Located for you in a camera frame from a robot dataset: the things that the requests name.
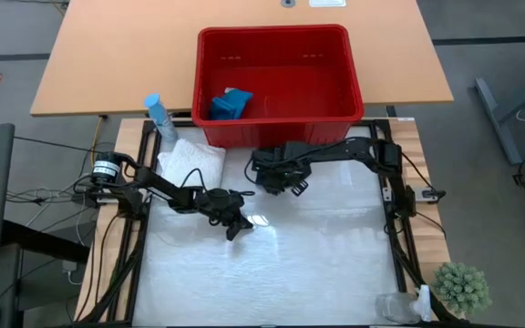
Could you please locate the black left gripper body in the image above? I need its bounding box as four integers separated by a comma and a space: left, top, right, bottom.
197, 187, 245, 228

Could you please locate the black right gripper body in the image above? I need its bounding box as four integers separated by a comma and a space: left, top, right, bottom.
250, 141, 313, 196

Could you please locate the white lace shirt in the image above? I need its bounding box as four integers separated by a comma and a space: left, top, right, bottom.
157, 138, 227, 190

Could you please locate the teal garment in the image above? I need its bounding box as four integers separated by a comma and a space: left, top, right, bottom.
210, 88, 254, 122

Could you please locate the red plastic laundry bin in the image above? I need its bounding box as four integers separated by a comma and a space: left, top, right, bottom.
191, 25, 365, 149

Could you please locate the blue-capped clear water bottle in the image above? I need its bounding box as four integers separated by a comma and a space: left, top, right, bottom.
144, 93, 180, 143

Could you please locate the white power adapter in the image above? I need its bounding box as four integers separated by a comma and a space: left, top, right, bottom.
60, 259, 83, 287

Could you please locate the clear spray bottle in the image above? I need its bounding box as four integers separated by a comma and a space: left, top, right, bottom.
374, 283, 440, 325

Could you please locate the black furniture base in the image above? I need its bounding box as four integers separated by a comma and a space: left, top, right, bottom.
0, 220, 91, 328

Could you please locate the light brown wooden desk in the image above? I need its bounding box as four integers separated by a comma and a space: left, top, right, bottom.
29, 0, 455, 118

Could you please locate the small green potted plant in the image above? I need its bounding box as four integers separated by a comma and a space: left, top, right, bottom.
430, 261, 493, 319

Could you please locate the grey metal desk leg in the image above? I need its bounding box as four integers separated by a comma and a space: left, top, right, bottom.
473, 76, 525, 167

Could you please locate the black right camera cable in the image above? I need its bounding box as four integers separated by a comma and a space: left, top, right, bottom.
242, 157, 257, 186

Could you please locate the black camera cable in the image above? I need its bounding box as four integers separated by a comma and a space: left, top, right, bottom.
181, 167, 210, 193
242, 157, 257, 186

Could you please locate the black left camera cable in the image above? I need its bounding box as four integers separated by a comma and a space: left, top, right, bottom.
181, 167, 210, 193

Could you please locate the black aluminium table frame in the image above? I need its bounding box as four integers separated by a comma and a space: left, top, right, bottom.
73, 117, 473, 328

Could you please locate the yellow cable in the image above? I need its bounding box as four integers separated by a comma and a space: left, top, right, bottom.
88, 116, 108, 179

